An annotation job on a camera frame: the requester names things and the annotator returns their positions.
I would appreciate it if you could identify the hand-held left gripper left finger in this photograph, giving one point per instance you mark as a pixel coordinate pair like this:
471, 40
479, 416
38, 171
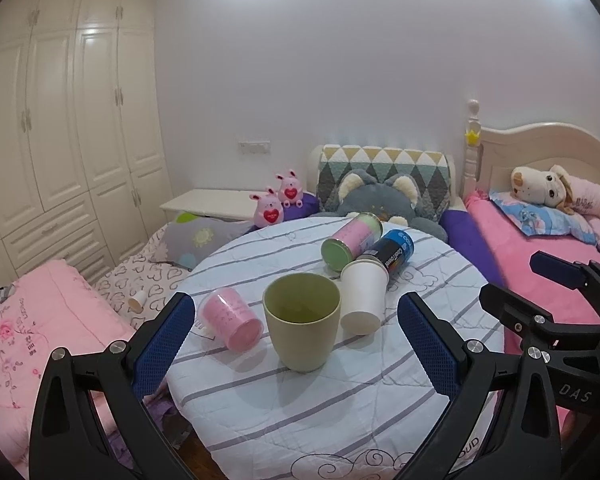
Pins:
160, 342

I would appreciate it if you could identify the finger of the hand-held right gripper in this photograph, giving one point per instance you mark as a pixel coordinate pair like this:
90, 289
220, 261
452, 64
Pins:
519, 312
557, 270

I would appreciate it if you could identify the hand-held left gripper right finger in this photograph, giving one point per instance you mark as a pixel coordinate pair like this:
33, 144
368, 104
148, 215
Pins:
429, 342

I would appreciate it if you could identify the pink plastic cup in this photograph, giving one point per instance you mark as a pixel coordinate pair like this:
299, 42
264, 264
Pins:
227, 317

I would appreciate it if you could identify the white paper cup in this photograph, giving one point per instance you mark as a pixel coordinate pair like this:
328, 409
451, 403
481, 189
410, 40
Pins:
362, 295

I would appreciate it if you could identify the blue and black cup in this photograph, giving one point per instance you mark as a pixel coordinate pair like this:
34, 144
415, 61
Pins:
392, 252

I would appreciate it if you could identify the pink cup with green base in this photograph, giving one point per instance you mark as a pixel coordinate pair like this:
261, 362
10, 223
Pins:
355, 237

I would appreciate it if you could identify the small white cup on bed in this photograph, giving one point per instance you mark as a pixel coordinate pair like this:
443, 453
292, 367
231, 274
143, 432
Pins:
137, 300

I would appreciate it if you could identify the pink bed blanket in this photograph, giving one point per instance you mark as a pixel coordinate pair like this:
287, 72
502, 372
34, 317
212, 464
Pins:
509, 255

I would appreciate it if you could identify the blue printed pillow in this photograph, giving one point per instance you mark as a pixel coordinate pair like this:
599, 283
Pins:
534, 217

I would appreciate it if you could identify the heart print sheet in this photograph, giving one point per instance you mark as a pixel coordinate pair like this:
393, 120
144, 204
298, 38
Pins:
145, 280

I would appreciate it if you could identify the dog plush toy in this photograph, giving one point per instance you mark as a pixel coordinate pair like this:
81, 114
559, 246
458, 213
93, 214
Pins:
554, 185

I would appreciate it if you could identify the purple bed sheet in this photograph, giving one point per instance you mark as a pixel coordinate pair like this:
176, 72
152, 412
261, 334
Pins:
467, 245

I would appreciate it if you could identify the grey flower pillow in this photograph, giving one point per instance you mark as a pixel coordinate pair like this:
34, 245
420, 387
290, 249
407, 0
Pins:
205, 235

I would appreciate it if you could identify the pink embroidered quilt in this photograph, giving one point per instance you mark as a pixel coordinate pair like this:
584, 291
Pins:
45, 320

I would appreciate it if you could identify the cream bed headboard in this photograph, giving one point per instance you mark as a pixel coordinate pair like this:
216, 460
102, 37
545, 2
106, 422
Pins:
544, 145

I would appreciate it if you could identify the white bedside table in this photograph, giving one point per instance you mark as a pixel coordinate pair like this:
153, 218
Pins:
210, 202

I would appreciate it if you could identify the grey cat plush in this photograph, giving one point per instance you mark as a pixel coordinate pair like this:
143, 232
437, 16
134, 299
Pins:
374, 200

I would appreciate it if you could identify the triangle pattern cushion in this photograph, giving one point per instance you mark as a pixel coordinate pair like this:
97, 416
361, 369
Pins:
429, 165

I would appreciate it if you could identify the pink bunny plush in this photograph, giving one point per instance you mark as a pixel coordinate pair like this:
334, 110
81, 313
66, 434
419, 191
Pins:
290, 190
269, 210

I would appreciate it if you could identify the white wardrobe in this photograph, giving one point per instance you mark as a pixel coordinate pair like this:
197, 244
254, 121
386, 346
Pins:
55, 135

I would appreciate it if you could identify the wall socket panel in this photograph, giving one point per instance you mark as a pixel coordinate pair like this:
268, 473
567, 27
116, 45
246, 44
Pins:
254, 147

